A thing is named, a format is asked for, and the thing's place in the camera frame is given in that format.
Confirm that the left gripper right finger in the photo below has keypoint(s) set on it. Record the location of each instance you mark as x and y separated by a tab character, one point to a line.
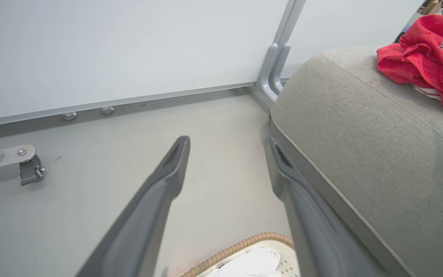
313	231

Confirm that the round grey floor glide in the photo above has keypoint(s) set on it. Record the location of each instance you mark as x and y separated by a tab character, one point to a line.
69	115
107	110

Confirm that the brown cardboard box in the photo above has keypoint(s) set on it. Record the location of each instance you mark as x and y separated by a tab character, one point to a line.
430	6

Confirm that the grey fabric sofa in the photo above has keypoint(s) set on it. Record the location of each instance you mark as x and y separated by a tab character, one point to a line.
379	146

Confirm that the grey partition bottom rail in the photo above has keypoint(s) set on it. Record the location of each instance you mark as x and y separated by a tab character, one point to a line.
110	104

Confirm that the grey double partition post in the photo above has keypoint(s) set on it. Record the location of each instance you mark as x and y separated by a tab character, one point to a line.
288	19

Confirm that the white cloth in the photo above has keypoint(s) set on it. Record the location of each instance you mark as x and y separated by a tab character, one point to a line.
252	263

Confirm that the grey curved partition foot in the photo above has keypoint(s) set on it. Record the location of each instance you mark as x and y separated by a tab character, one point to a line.
264	73
277	69

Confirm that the white laundry basket brown rim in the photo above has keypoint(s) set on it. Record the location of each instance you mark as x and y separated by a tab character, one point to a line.
240	244

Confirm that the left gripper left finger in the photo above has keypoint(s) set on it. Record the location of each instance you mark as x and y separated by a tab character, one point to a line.
144	223

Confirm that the black caster wheel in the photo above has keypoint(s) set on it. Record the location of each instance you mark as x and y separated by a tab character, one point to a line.
30	171

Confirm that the red garment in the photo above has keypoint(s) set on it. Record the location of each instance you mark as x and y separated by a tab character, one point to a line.
425	57

